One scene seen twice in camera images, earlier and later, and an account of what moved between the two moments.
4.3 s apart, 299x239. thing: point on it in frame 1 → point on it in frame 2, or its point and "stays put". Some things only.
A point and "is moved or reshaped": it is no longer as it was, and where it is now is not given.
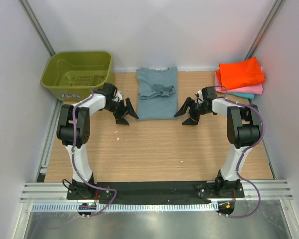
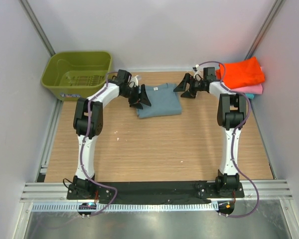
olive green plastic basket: [73, 75] stays put
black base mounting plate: [201, 193] stays put
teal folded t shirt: [244, 95] stays put
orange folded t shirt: [233, 74] stays put
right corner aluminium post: [254, 48] stays put
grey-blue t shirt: [157, 93] is moved or reshaped
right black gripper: [183, 110] → [181, 87]
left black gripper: [119, 116] → [143, 98]
